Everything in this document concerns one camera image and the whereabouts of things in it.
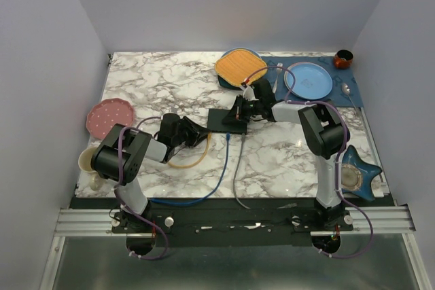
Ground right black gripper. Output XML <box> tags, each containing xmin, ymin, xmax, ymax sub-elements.
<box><xmin>222</xmin><ymin>95</ymin><xmax>262</xmax><ymax>124</ymax></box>

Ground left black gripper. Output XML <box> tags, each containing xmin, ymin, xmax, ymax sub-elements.
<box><xmin>172</xmin><ymin>115</ymin><xmax>211</xmax><ymax>147</ymax></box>

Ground yellow ethernet cable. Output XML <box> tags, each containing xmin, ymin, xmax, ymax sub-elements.
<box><xmin>167</xmin><ymin>132</ymin><xmax>213</xmax><ymax>169</ymax></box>

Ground black network switch box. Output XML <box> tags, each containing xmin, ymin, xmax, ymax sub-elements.
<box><xmin>207</xmin><ymin>109</ymin><xmax>247</xmax><ymax>134</ymax></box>

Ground grey ethernet cable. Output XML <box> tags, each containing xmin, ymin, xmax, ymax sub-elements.
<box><xmin>232</xmin><ymin>134</ymin><xmax>300</xmax><ymax>210</ymax></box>

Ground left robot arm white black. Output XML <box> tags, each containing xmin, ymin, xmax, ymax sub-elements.
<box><xmin>91</xmin><ymin>113</ymin><xmax>210</xmax><ymax>232</ymax></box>

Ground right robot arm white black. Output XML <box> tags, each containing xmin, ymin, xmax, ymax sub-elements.
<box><xmin>222</xmin><ymin>79</ymin><xmax>350</xmax><ymax>230</ymax></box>

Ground dark teal square plate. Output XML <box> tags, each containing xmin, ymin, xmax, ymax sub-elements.
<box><xmin>217</xmin><ymin>48</ymin><xmax>261</xmax><ymax>90</ymax></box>

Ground silver fork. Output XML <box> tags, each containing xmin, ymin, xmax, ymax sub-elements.
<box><xmin>272</xmin><ymin>62</ymin><xmax>283</xmax><ymax>94</ymax></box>

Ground blue round plate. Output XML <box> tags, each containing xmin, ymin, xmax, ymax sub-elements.
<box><xmin>284</xmin><ymin>62</ymin><xmax>333</xmax><ymax>100</ymax></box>

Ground pink dotted plate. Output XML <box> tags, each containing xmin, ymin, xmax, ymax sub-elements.
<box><xmin>86</xmin><ymin>98</ymin><xmax>135</xmax><ymax>140</ymax></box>

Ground blue cloth placemat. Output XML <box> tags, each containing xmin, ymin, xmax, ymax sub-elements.
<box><xmin>262</xmin><ymin>56</ymin><xmax>364</xmax><ymax>107</ymax></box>

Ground silver spoon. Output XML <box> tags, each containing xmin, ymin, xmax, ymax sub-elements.
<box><xmin>341</xmin><ymin>83</ymin><xmax>359</xmax><ymax>113</ymax></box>

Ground cream ceramic cup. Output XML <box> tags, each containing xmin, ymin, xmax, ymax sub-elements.
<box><xmin>77</xmin><ymin>146</ymin><xmax>105</xmax><ymax>191</ymax></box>

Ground red brown small bowl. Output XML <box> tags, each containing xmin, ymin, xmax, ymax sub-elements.
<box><xmin>333</xmin><ymin>50</ymin><xmax>354</xmax><ymax>69</ymax></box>

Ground blue star shaped dish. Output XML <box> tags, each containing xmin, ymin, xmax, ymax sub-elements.
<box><xmin>341</xmin><ymin>145</ymin><xmax>383</xmax><ymax>202</ymax></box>

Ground blue ethernet cable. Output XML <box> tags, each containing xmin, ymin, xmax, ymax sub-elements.
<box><xmin>149</xmin><ymin>132</ymin><xmax>232</xmax><ymax>206</ymax></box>

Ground black mounting base rail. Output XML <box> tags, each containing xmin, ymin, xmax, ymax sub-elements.
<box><xmin>70</xmin><ymin>196</ymin><xmax>396</xmax><ymax>255</ymax></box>

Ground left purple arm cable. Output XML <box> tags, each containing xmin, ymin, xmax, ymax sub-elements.
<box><xmin>113</xmin><ymin>115</ymin><xmax>171</xmax><ymax>261</ymax></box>

